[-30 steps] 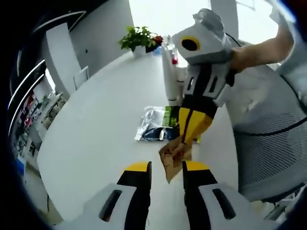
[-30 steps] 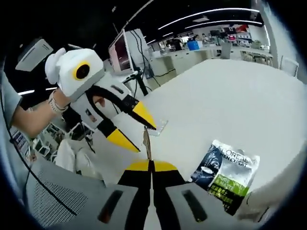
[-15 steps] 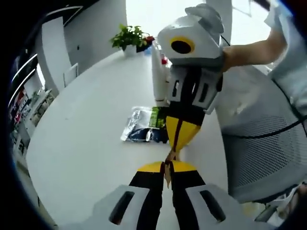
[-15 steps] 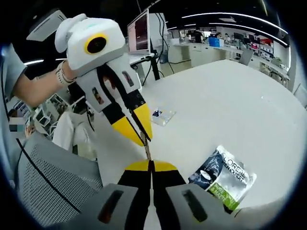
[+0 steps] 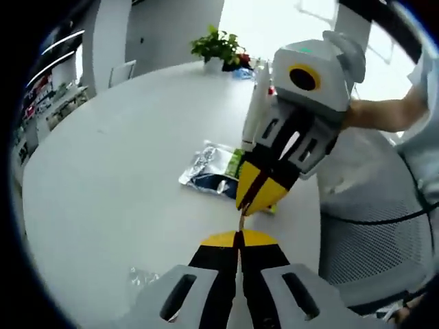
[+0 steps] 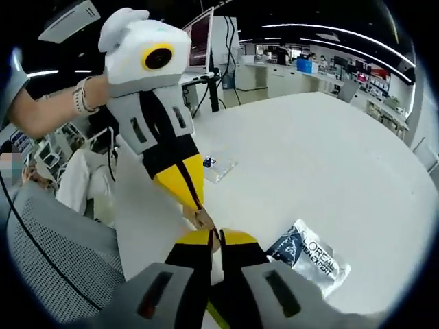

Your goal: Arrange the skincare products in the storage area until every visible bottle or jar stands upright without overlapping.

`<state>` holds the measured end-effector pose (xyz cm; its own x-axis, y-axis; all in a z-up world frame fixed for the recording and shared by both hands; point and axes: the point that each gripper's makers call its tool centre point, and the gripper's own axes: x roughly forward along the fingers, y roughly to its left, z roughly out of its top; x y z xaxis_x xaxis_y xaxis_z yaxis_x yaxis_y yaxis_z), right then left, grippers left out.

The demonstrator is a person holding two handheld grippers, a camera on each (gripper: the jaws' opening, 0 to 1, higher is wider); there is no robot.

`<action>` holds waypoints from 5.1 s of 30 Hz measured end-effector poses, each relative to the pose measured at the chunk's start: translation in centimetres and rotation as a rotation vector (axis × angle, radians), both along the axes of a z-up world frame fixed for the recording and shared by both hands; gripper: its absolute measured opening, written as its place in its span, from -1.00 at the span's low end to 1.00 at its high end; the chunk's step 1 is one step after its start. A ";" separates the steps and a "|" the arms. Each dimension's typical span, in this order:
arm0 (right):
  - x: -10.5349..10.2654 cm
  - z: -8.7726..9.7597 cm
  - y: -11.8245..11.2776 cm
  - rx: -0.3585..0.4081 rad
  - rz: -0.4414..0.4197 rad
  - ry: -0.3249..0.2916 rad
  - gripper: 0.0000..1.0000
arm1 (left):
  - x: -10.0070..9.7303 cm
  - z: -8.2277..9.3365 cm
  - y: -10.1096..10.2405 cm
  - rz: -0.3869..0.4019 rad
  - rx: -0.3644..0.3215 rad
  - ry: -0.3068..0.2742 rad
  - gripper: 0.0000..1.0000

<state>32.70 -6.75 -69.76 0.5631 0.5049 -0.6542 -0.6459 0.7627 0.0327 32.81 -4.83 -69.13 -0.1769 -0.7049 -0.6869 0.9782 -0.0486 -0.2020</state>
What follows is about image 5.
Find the person's right hand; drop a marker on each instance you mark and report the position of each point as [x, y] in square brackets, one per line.
[355, 58]

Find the person's light grey shirt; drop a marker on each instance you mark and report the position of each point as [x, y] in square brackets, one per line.
[425, 144]

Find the blue crumpled glove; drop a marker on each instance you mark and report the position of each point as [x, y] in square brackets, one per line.
[244, 73]

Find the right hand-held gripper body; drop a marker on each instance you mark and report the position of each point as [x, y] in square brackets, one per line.
[326, 96]

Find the white skincare tube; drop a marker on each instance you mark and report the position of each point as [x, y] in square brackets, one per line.
[255, 109]

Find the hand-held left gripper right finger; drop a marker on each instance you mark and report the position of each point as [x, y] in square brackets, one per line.
[264, 260]

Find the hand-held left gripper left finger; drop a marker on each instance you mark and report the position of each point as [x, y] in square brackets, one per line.
[219, 260]

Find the grey mesh office chair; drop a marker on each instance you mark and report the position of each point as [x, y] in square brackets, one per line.
[377, 253]

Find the green black silver skincare sachet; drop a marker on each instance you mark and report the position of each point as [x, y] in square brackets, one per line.
[205, 161]

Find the dark red black bag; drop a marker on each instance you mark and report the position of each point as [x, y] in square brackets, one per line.
[240, 61]

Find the green potted plant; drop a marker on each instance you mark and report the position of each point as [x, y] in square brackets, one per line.
[216, 44]

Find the white mesh office chair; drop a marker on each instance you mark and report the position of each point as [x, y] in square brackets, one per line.
[122, 73]

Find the crinkled silver foil piece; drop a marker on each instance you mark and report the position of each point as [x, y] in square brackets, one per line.
[144, 277]

